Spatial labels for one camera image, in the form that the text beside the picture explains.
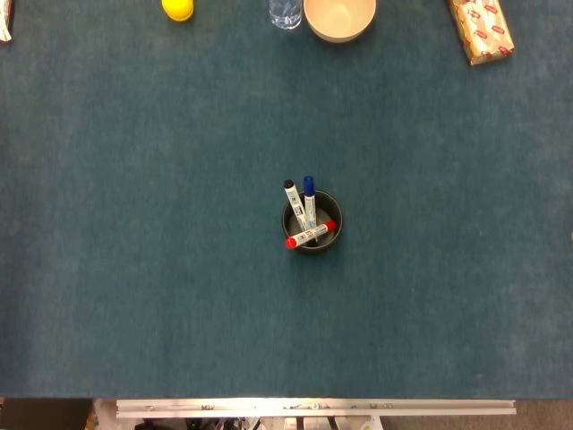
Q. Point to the red cap whiteboard marker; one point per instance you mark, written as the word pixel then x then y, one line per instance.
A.
pixel 309 234

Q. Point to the yellow round plastic object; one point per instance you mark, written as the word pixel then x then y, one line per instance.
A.
pixel 177 9

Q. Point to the black round pen holder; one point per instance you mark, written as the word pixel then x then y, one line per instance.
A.
pixel 335 242

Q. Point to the blue cap whiteboard marker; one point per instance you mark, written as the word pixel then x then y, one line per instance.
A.
pixel 309 197

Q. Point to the beige bowl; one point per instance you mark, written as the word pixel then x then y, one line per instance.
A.
pixel 340 20

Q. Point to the aluminium profile rail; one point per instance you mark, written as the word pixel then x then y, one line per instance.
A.
pixel 313 408

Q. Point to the black cap whiteboard marker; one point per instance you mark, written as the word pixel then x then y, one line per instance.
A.
pixel 293 199

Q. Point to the white printed package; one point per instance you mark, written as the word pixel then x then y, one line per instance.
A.
pixel 4 20

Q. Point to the blue felt table cover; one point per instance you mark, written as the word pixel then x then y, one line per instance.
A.
pixel 134 224

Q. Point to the clear glass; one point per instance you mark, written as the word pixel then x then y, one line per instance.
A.
pixel 285 13

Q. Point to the gold red printed snack pack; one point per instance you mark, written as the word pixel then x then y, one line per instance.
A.
pixel 483 31

